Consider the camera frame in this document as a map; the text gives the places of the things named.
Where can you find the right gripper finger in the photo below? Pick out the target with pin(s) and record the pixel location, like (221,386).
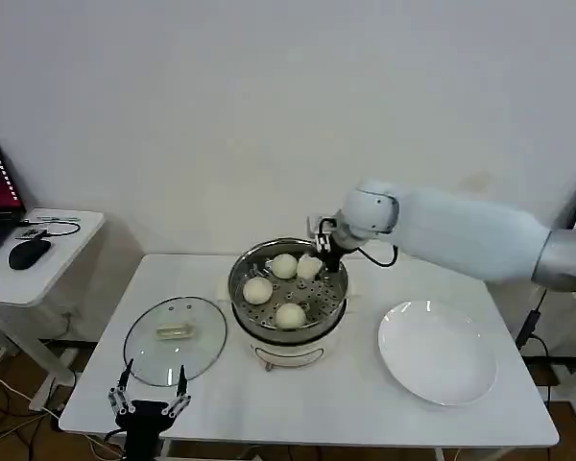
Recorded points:
(322,244)
(331,271)

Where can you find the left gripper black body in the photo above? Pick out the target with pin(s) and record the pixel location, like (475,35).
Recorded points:
(144,422)

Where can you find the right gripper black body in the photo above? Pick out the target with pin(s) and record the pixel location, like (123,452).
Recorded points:
(338,249)

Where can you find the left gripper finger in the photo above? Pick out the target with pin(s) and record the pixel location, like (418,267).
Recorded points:
(120,396)
(182,396)

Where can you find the white steamed bun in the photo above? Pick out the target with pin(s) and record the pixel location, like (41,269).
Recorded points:
(308,267)
(290,316)
(284,266)
(257,291)

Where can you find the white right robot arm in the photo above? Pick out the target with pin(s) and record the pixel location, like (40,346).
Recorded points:
(461,235)

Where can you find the steel perforated steamer basket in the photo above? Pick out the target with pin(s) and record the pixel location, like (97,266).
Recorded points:
(317,307)

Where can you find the round glass pot lid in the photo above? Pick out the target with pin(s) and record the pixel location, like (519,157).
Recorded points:
(173,355)

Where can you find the white electric cooker pot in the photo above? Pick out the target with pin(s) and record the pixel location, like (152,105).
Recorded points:
(288,348)

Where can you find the white round plate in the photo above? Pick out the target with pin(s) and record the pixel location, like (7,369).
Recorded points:
(437,353)

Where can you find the white side table with mouse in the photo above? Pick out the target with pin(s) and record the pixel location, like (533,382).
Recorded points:
(43,283)

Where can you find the black computer mouse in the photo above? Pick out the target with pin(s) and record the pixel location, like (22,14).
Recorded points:
(29,253)

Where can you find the small black usb adapter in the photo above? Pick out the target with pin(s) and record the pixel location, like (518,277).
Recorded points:
(31,233)

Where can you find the green pen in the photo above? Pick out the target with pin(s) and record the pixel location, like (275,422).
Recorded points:
(57,218)

